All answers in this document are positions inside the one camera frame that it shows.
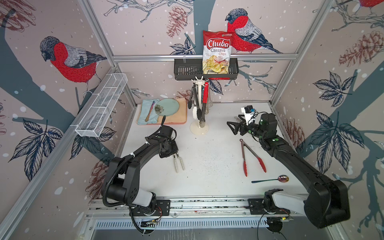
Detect thin red handled tongs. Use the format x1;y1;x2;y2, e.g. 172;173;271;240
199;82;209;128

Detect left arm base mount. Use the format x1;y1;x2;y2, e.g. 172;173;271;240
132;199;171;217

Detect dark wall basket shelf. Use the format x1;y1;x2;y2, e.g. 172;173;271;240
174;59;239;81

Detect orange cutting board mat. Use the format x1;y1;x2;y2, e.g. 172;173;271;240
136;98;187;125

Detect light green plate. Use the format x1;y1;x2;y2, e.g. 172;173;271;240
155;99;180;117

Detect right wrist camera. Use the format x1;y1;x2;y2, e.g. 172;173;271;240
241;105;257;126

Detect teal cloth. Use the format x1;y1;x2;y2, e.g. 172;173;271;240
137;99;160;125

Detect Chuba cassava chips bag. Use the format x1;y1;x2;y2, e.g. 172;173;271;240
202;31;233;75

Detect red steel tongs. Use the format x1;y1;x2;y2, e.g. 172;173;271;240
239;138;267;178

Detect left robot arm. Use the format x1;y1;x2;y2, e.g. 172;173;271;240
101;116;179;214

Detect all steel slotted tongs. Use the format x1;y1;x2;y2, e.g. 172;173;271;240
207;88;213;109

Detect cream utensil rack stand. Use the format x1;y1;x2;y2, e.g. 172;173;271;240
190;77;209;136

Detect pink handled utensil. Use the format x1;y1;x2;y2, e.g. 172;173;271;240
145;101;155;122

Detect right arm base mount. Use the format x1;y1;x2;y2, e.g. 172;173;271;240
246;198;291;216

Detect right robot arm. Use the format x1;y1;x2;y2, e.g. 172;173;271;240
227;113;351;229

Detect white wire mesh shelf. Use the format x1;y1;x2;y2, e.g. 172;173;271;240
75;73;128;138

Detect black steel tongs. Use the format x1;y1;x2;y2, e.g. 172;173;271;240
188;84;201;120

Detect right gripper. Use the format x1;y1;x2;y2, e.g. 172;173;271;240
227;113;266;141

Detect iridescent spoon dark handle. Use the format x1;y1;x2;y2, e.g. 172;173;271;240
251;175;289;184

